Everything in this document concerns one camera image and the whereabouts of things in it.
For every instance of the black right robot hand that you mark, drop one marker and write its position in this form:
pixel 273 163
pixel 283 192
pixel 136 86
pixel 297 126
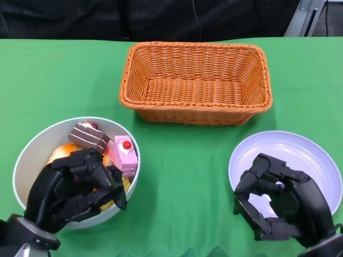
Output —
pixel 302 203

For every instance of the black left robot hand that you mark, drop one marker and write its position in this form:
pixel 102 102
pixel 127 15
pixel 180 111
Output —
pixel 53 192

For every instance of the orange striped bread roll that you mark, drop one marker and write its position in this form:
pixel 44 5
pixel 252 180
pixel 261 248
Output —
pixel 64 152

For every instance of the pale green bowl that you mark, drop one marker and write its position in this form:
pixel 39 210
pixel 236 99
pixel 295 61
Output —
pixel 34 150

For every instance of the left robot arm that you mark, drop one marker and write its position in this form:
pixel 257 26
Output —
pixel 21 238

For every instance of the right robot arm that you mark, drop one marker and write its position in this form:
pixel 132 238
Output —
pixel 327 249

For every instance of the white round plate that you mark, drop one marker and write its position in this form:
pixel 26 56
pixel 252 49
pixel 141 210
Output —
pixel 281 150

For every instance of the brown chocolate cake slice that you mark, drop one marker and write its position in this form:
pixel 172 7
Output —
pixel 85 135

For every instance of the yellow cake slice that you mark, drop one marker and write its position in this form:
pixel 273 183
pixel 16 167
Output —
pixel 126 184

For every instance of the pink cake slice with cherry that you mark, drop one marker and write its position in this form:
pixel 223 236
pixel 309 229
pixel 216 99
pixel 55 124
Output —
pixel 126 160

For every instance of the orange wicker basket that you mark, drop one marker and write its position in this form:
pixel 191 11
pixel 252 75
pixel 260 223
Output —
pixel 195 88

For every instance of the green tablecloth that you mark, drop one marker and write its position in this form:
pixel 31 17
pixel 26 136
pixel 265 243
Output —
pixel 187 174

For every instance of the black backdrop cloth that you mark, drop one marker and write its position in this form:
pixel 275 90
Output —
pixel 107 18

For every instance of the grey metal frame stand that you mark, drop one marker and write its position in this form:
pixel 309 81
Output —
pixel 297 21

